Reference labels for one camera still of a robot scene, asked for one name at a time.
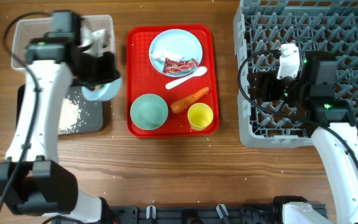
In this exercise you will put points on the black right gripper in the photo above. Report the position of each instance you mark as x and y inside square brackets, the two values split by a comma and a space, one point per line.
[265, 82]

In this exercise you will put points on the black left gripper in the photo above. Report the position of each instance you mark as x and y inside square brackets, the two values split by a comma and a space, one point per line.
[110, 74]

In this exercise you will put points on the light blue bowl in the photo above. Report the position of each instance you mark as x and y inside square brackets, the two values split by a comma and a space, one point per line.
[106, 93]

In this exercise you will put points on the white tissue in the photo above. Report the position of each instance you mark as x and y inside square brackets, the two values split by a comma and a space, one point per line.
[162, 54]

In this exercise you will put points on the red snack wrapper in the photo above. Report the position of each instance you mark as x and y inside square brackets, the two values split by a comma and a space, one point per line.
[173, 67]

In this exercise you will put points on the orange carrot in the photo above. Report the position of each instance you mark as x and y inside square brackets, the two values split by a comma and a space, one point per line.
[182, 104]

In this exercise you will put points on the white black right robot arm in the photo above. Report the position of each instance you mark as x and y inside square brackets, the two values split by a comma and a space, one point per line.
[310, 84]

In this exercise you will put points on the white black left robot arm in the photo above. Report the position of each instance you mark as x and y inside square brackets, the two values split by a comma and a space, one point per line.
[32, 182]

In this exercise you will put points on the black waste tray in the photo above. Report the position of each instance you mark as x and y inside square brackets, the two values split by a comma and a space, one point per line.
[91, 114]

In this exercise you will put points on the grey dishwasher rack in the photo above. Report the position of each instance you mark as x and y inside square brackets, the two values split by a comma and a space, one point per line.
[330, 26]

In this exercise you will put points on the white rice pile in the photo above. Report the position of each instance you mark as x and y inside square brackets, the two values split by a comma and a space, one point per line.
[69, 117]

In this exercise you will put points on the white plastic spoon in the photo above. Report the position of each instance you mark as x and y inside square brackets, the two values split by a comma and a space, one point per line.
[200, 71]

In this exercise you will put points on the yellow cup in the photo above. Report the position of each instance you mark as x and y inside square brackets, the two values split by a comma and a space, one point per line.
[200, 116]

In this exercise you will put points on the green bowl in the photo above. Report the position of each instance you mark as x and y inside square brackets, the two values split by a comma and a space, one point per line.
[149, 112]

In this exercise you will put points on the clear plastic bin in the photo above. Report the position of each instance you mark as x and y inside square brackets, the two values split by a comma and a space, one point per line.
[28, 29]

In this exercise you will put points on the light blue plate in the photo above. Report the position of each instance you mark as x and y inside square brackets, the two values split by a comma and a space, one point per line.
[176, 41]

